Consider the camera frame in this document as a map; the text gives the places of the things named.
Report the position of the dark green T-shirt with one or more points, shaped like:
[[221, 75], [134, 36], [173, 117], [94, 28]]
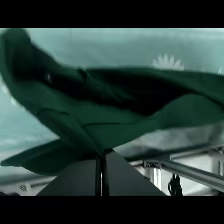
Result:
[[110, 100]]

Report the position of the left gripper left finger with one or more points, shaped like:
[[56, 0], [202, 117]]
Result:
[[78, 180]]

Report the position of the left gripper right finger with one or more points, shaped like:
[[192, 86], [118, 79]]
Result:
[[130, 180]]

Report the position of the silver frame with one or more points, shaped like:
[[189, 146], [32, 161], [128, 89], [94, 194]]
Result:
[[196, 173]]

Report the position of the small black stand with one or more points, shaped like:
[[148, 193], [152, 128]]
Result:
[[175, 186]]

